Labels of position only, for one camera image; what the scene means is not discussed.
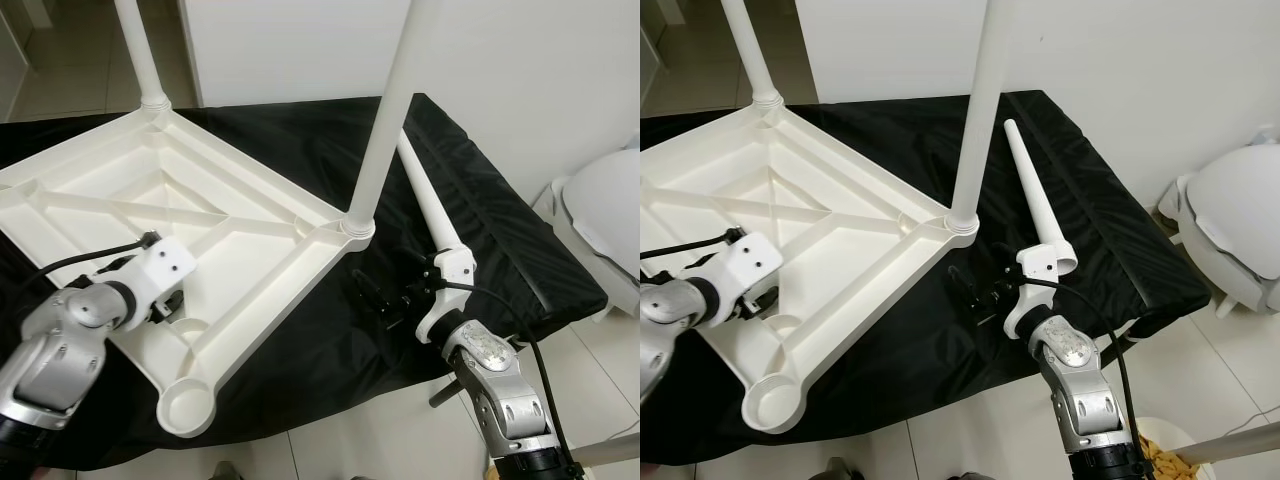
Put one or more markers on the white plastic table top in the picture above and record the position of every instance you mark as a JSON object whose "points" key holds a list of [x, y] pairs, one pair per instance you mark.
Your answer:
{"points": [[720, 200], [100, 200]]}

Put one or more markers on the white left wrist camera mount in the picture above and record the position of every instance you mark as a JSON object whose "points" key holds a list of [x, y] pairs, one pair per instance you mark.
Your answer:
{"points": [[750, 265], [165, 270]]}

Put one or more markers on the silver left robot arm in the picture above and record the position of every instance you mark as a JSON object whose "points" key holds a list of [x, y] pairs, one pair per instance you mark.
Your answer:
{"points": [[665, 310], [60, 340]]}

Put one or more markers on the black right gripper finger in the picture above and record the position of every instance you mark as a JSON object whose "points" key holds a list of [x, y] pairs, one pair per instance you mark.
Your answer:
{"points": [[960, 290], [366, 290]]}

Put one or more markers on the white plastic chair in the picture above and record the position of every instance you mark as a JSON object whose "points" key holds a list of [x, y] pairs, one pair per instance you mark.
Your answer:
{"points": [[600, 210], [1240, 200]]}

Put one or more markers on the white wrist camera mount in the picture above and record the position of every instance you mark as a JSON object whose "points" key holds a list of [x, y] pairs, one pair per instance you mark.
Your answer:
{"points": [[750, 265], [165, 270], [1035, 262], [450, 265]]}

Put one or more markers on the grey metal pole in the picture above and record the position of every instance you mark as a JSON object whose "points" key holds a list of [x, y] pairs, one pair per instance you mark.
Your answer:
{"points": [[610, 452], [1230, 443]]}

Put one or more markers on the grey robot foot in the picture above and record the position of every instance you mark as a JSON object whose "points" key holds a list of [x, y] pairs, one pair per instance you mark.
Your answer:
{"points": [[838, 471], [226, 472]]}

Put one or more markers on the white round bowl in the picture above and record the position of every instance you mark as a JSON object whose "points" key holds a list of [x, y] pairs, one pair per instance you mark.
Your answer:
{"points": [[1185, 432]]}

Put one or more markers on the black table cloth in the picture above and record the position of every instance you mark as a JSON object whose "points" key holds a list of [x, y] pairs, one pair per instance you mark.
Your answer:
{"points": [[930, 340], [330, 340]]}

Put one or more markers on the white plastic table leg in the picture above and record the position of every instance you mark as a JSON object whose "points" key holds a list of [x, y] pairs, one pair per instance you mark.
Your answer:
{"points": [[1030, 190], [140, 50], [390, 100], [430, 200], [985, 100], [750, 50]]}

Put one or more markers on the yellow cloth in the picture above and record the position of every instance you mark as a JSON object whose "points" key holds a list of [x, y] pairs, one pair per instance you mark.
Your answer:
{"points": [[1165, 465]]}

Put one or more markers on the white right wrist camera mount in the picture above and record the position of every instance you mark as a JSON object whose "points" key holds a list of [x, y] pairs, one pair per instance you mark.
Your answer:
{"points": [[450, 265], [1035, 262]]}

